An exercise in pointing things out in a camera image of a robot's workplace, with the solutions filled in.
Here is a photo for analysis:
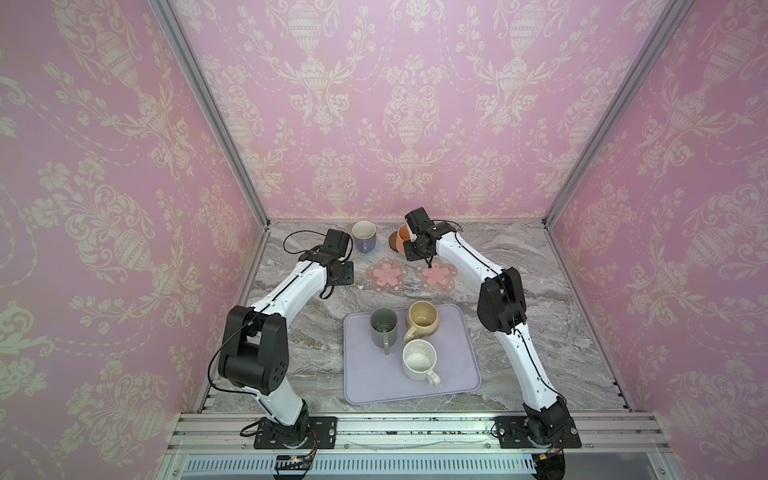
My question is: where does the orange mug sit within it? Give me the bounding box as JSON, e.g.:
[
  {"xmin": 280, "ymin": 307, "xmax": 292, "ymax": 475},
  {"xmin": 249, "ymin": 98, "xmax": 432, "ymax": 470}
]
[{"xmin": 394, "ymin": 224, "xmax": 411, "ymax": 255}]

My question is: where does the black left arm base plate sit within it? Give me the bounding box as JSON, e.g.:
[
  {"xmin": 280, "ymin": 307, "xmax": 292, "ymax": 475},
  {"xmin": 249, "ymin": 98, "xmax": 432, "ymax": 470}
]
[{"xmin": 253, "ymin": 416, "xmax": 338, "ymax": 450}]

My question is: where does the aluminium corner frame post left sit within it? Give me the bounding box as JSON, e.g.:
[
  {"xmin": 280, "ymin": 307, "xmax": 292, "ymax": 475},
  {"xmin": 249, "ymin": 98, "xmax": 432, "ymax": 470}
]
[{"xmin": 149, "ymin": 0, "xmax": 270, "ymax": 231}]

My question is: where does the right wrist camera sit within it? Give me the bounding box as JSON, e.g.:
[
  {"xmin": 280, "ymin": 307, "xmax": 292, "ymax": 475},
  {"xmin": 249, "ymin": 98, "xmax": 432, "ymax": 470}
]
[{"xmin": 405, "ymin": 207, "xmax": 435, "ymax": 236}]

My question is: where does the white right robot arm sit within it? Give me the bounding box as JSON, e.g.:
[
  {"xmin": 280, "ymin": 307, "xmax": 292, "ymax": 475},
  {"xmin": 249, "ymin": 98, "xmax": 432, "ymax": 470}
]
[{"xmin": 404, "ymin": 221, "xmax": 582, "ymax": 448}]

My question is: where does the white cream mug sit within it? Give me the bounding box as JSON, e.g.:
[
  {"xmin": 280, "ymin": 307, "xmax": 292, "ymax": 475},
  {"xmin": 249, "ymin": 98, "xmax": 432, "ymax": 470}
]
[{"xmin": 402, "ymin": 339, "xmax": 441, "ymax": 387}]

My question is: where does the grey green mug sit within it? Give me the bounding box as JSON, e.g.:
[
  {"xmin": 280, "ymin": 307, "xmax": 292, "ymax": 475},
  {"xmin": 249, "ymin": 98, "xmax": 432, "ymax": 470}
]
[{"xmin": 370, "ymin": 308, "xmax": 398, "ymax": 355}]

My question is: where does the aluminium front frame rail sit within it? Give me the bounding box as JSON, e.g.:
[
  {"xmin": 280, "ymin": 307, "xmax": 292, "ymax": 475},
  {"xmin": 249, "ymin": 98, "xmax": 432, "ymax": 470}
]
[{"xmin": 167, "ymin": 411, "xmax": 671, "ymax": 454}]

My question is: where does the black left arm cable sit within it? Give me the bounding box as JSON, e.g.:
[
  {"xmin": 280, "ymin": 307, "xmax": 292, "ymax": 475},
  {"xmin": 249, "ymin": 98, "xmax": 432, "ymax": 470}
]
[{"xmin": 206, "ymin": 317, "xmax": 259, "ymax": 397}]

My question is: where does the white perforated cable duct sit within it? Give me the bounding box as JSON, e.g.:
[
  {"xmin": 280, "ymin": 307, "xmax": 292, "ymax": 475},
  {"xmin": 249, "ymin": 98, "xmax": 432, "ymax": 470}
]
[{"xmin": 181, "ymin": 452, "xmax": 536, "ymax": 478}]

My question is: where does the pink flower silicone coaster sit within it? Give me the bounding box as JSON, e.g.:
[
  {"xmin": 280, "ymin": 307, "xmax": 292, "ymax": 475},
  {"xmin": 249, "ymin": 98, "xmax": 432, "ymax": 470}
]
[{"xmin": 417, "ymin": 259, "xmax": 458, "ymax": 292}]

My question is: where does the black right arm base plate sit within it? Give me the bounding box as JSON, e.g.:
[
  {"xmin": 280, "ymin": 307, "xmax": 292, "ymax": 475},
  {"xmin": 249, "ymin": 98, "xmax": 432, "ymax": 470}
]
[{"xmin": 491, "ymin": 416, "xmax": 582, "ymax": 450}]

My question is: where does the brown wooden round coaster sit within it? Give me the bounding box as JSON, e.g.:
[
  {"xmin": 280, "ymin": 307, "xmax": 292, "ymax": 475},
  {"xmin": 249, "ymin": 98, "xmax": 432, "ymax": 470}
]
[{"xmin": 389, "ymin": 232, "xmax": 404, "ymax": 254}]

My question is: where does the aluminium corner frame post right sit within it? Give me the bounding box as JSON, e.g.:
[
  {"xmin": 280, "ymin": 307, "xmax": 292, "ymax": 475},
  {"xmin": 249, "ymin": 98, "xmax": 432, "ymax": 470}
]
[{"xmin": 542, "ymin": 0, "xmax": 693, "ymax": 231}]

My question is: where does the aluminium corner frame post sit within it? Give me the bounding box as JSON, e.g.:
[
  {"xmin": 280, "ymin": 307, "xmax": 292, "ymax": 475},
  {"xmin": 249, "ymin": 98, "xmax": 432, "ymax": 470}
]
[
  {"xmin": 542, "ymin": 0, "xmax": 693, "ymax": 231},
  {"xmin": 149, "ymin": 0, "xmax": 270, "ymax": 231}
]

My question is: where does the lilac plastic tray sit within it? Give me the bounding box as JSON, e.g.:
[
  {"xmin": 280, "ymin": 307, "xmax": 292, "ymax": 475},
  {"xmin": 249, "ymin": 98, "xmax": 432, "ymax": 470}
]
[{"xmin": 343, "ymin": 304, "xmax": 481, "ymax": 405}]

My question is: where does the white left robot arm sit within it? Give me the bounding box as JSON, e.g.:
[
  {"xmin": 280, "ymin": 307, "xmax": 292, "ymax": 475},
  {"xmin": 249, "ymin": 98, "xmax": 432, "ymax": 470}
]
[{"xmin": 214, "ymin": 251, "xmax": 354, "ymax": 448}]

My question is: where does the yellow beige mug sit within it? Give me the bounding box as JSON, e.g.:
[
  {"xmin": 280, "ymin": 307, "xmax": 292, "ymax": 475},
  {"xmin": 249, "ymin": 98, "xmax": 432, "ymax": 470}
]
[{"xmin": 403, "ymin": 301, "xmax": 440, "ymax": 343}]

